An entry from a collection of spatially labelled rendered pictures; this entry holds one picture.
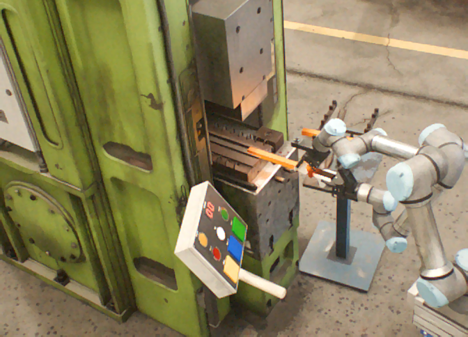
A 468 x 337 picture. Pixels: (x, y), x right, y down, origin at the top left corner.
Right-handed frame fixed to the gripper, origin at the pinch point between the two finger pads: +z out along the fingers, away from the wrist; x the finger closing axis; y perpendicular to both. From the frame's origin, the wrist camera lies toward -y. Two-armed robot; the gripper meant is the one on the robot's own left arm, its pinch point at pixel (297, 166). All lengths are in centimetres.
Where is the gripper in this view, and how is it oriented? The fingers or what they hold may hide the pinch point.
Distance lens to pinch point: 303.2
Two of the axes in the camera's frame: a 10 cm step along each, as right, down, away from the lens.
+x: 5.4, -5.9, 6.0
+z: -3.4, 5.0, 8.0
